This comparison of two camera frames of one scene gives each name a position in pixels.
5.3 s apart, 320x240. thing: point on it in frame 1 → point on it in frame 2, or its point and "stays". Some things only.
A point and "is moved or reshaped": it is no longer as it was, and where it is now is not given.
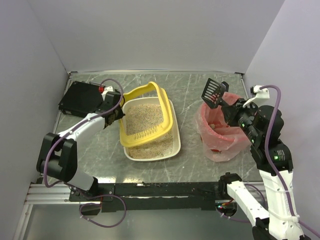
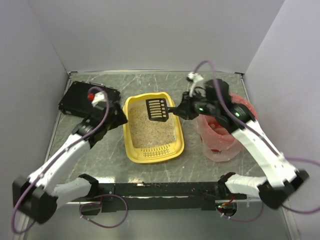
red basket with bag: [221, 141] stays
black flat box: [81, 100] stays
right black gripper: [230, 111] → [187, 109]
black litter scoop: [213, 93] is moved or reshaped
